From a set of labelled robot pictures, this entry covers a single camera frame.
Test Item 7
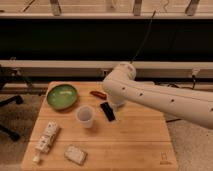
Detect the black hanging cable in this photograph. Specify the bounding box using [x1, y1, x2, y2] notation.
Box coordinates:
[129, 10, 157, 64]

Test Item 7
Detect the black office chair base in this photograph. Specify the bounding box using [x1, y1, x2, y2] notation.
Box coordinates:
[0, 65, 33, 141]

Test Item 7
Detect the red pocket knife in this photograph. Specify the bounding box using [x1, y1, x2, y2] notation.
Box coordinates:
[90, 91, 107, 100]

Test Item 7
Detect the green ceramic bowl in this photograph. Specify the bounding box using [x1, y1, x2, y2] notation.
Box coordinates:
[47, 84, 78, 110]

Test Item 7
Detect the black smartphone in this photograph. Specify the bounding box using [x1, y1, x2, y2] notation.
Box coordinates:
[101, 102, 115, 122]

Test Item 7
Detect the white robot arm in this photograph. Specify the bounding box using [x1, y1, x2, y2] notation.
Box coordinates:
[102, 62, 213, 129]

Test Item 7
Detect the white wall rail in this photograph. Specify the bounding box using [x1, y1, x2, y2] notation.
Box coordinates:
[0, 60, 213, 79]

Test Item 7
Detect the white ceramic cup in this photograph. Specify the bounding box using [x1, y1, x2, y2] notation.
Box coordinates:
[75, 105, 95, 128]

